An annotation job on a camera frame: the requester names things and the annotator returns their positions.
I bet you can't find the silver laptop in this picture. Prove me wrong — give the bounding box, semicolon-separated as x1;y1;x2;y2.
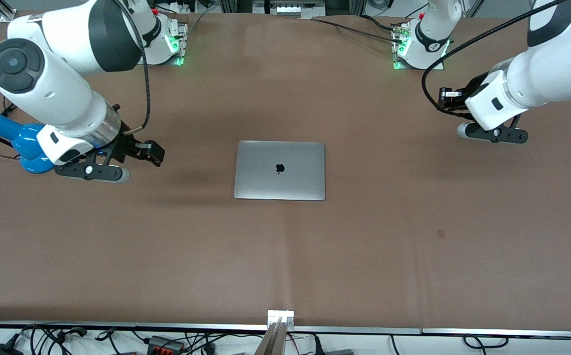
234;141;326;202

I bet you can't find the blue desk lamp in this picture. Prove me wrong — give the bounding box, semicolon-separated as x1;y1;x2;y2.
0;114;58;174

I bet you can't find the brown table cover mat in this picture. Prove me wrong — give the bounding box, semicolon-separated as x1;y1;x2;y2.
0;9;571;332

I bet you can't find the white power strip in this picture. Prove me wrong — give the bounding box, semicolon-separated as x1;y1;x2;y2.
253;0;326;19

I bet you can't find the black box with orange connectors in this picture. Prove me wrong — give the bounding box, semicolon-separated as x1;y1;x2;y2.
146;335;185;354

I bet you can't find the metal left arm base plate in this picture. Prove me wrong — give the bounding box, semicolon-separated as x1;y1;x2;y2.
392;22;445;71

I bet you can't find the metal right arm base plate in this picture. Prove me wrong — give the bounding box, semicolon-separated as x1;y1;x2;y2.
138;21;189;67

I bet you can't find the thick black base cable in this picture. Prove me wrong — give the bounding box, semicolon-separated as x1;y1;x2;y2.
312;16;407;43

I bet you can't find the aluminium frame post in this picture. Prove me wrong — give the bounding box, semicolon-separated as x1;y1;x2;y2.
0;0;18;23

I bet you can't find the tangled black floor cable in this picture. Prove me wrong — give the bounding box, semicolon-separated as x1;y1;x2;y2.
19;324;89;355

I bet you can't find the aluminium camera mount beam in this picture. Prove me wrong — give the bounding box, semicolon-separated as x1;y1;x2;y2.
254;310;296;355

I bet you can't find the aluminium table edge rail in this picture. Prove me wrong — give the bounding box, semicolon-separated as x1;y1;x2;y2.
0;321;571;341

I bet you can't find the looped black floor cable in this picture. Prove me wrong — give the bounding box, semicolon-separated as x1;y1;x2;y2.
463;334;509;350

